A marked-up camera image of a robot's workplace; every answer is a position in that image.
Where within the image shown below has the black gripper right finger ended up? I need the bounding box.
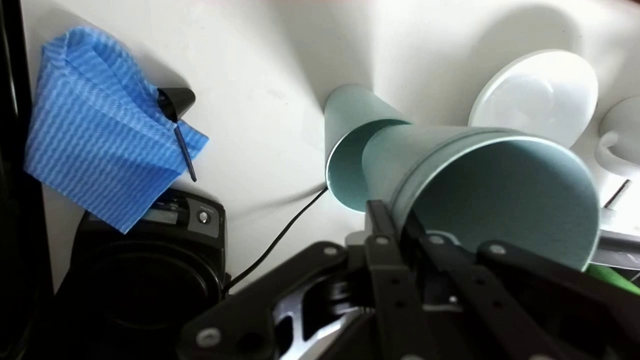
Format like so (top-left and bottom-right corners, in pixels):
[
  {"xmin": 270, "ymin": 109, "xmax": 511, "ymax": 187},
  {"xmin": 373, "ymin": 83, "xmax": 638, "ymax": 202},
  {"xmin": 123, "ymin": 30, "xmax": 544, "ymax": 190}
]
[{"xmin": 401, "ymin": 217, "xmax": 640, "ymax": 360}]

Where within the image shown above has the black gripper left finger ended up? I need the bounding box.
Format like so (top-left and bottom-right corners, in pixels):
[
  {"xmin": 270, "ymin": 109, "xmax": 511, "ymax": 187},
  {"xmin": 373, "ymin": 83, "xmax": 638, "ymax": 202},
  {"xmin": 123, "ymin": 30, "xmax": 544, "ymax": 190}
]
[{"xmin": 176, "ymin": 197, "xmax": 427, "ymax": 360}]

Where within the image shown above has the light blue plastic cup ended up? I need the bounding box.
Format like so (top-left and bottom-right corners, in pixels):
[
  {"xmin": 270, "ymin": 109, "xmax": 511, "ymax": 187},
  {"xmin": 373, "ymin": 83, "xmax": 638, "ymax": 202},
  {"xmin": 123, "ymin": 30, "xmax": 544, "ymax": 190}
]
[
  {"xmin": 321, "ymin": 81, "xmax": 412, "ymax": 211},
  {"xmin": 360, "ymin": 123, "xmax": 602, "ymax": 272}
]

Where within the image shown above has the black coffee maker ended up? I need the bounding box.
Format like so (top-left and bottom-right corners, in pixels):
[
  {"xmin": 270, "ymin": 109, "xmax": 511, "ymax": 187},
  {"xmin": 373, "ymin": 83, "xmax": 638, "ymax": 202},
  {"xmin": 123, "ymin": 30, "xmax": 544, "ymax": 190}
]
[{"xmin": 52, "ymin": 187, "xmax": 232, "ymax": 360}]

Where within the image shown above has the white ceramic mug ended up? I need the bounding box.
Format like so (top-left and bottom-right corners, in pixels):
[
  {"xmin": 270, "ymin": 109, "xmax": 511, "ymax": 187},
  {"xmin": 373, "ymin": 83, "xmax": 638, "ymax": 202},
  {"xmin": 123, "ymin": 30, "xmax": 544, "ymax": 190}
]
[{"xmin": 594, "ymin": 93, "xmax": 640, "ymax": 179}]

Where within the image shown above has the small black cone object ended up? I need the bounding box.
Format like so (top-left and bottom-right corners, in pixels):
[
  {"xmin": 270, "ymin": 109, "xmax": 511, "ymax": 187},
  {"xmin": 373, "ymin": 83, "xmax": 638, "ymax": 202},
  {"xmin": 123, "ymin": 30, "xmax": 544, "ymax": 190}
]
[{"xmin": 153, "ymin": 86, "xmax": 200, "ymax": 183}]

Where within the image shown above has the blue striped cleaning cloth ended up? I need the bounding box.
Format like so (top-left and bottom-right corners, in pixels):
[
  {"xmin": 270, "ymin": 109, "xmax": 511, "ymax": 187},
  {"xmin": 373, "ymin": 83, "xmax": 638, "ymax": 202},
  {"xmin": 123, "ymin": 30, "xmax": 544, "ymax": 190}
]
[{"xmin": 22, "ymin": 25, "xmax": 210, "ymax": 236}]

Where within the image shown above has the black power cable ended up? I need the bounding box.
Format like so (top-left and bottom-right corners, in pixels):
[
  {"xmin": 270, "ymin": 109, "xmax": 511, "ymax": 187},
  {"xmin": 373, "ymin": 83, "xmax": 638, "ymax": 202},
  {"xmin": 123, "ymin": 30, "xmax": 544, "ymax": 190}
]
[{"xmin": 223, "ymin": 183, "xmax": 329, "ymax": 293}]

